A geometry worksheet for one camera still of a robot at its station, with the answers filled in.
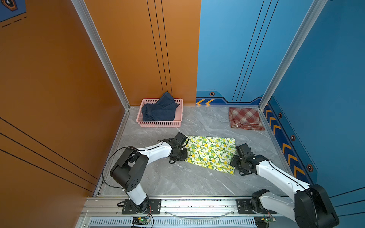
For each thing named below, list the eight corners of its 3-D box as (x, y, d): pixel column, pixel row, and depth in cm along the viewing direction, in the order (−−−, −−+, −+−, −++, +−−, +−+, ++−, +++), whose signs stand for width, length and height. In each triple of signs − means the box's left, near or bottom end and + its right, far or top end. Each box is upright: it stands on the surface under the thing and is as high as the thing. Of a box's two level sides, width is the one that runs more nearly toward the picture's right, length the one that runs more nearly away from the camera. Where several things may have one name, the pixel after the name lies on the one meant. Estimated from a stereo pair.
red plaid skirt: (231, 130, 107) (233, 126, 104) (227, 110, 120) (228, 107, 117) (263, 130, 107) (265, 126, 104) (255, 110, 120) (257, 107, 117)
